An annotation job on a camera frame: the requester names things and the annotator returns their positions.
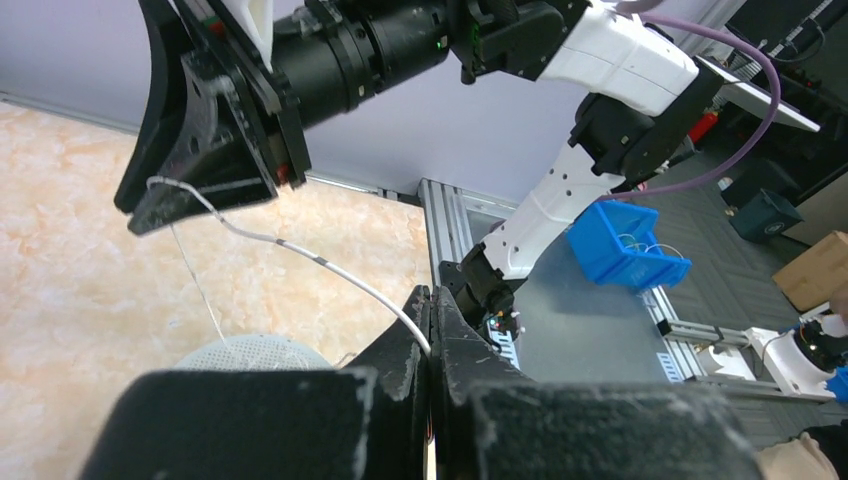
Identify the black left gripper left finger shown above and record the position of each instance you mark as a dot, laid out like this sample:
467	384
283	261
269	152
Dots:
367	420

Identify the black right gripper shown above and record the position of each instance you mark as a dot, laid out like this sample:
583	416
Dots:
217	117

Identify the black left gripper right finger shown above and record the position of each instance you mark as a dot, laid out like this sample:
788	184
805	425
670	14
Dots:
492	422

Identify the white perforated cable spool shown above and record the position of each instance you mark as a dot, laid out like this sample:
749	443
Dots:
254	352

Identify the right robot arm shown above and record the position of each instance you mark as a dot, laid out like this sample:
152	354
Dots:
582	97

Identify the blue plastic bin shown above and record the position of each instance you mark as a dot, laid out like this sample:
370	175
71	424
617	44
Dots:
614	244

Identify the cardboard box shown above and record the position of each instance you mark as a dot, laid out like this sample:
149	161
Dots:
812	278

